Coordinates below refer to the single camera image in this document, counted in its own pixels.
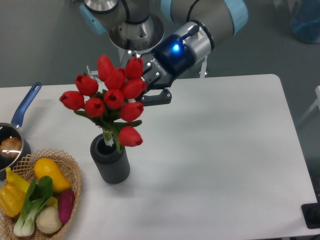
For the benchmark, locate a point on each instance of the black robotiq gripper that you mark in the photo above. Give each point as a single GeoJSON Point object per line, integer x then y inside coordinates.
{"type": "Point", "coordinates": [168, 61]}

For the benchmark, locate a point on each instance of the red tulip bouquet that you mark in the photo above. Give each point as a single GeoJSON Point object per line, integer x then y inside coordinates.
{"type": "Point", "coordinates": [115, 109]}

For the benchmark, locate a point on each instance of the dark grey ribbed vase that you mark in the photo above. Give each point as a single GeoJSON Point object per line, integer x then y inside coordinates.
{"type": "Point", "coordinates": [112, 165]}

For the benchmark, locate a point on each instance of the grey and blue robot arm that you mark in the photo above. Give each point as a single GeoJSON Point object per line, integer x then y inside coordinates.
{"type": "Point", "coordinates": [221, 19]}

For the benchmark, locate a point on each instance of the yellow mango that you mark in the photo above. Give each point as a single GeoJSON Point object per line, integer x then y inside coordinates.
{"type": "Point", "coordinates": [48, 167]}

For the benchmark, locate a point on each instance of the purple eggplant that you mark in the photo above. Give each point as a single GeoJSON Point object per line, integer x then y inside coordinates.
{"type": "Point", "coordinates": [65, 205]}

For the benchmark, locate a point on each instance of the woven wicker basket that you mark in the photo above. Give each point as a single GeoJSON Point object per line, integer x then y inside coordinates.
{"type": "Point", "coordinates": [24, 168]}

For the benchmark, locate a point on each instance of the brown bread in pan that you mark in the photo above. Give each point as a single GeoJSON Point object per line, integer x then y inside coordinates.
{"type": "Point", "coordinates": [11, 145]}

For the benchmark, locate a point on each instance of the green bok choy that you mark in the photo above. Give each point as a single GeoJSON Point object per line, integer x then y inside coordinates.
{"type": "Point", "coordinates": [37, 196]}

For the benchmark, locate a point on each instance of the blue object in background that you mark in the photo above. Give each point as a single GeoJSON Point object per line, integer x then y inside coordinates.
{"type": "Point", "coordinates": [305, 21]}

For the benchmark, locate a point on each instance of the white garlic bulb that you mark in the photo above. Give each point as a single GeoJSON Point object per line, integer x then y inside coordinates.
{"type": "Point", "coordinates": [48, 221]}

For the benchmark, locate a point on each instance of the yellow bell pepper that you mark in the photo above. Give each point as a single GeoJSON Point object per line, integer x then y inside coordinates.
{"type": "Point", "coordinates": [11, 199]}

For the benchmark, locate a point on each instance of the black device at table edge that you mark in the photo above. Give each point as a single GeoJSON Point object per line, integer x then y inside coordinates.
{"type": "Point", "coordinates": [311, 214]}

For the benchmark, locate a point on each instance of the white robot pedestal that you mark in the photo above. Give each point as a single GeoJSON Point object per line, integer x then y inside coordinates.
{"type": "Point", "coordinates": [143, 37]}

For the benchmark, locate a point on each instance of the blue handled saucepan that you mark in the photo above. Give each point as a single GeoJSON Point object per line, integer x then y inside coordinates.
{"type": "Point", "coordinates": [12, 129]}

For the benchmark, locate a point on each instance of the white frame at right edge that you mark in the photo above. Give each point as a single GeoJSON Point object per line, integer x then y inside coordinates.
{"type": "Point", "coordinates": [312, 110]}

